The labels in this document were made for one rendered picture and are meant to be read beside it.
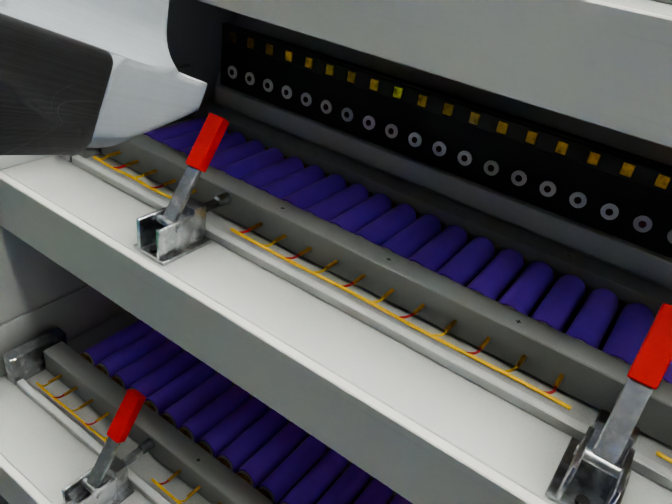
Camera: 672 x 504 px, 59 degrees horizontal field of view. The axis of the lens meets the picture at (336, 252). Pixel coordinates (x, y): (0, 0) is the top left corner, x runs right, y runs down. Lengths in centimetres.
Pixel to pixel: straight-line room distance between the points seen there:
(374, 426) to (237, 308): 10
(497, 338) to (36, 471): 35
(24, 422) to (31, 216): 17
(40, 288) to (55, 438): 13
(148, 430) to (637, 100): 39
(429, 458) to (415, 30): 20
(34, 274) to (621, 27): 46
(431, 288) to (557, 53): 14
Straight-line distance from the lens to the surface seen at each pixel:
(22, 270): 55
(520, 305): 36
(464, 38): 29
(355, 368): 31
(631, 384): 29
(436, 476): 30
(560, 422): 32
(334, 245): 37
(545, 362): 33
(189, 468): 47
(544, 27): 28
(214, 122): 38
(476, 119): 43
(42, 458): 52
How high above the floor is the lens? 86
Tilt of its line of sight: 13 degrees down
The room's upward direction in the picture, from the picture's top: 20 degrees clockwise
